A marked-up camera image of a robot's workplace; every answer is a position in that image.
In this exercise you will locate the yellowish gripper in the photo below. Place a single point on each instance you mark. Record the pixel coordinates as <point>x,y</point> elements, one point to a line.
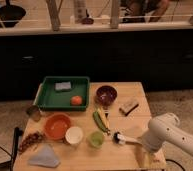
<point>145,158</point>

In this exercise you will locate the white dish brush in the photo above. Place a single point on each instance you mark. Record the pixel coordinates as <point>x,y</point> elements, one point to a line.
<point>122,139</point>

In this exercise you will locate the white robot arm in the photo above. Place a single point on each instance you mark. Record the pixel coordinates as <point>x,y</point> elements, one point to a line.
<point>165,128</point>

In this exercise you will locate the wooden block brush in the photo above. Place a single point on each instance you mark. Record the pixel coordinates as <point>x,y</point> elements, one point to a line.
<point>128,107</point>

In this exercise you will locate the dark purple bowl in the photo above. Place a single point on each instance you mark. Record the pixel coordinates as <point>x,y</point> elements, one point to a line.
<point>106,95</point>

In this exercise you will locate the white small bowl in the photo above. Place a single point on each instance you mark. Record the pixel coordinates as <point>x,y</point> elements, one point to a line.
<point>74,135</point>

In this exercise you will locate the red bowl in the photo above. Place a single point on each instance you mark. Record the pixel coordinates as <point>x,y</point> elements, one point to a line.
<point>56,125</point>

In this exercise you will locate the green cup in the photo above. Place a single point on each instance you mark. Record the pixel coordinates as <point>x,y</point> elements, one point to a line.
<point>96,139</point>

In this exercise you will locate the yellow corn toy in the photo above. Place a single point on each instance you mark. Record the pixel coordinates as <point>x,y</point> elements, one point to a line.
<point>103,118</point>

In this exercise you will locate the orange tomato toy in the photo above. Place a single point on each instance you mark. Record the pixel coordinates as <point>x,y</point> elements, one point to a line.
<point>76,100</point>

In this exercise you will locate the light blue cloth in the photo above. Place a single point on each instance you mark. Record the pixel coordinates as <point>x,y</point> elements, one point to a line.
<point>45,157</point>

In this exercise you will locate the green plastic tray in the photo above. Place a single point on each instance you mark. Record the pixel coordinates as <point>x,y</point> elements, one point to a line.
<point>49,98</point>

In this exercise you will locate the grey sponge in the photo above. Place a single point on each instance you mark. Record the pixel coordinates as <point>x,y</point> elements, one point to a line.
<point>63,86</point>

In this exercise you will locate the red grape bunch toy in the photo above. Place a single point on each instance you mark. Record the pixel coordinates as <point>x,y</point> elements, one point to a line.
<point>30,140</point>

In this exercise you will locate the metal cup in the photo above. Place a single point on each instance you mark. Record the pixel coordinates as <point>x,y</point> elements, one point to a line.
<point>34,113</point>

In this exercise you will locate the seated person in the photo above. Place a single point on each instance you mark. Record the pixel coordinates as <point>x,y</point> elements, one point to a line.
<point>137,9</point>

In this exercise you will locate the black wok pan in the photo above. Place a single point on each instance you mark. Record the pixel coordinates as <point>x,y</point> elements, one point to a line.
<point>11,15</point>

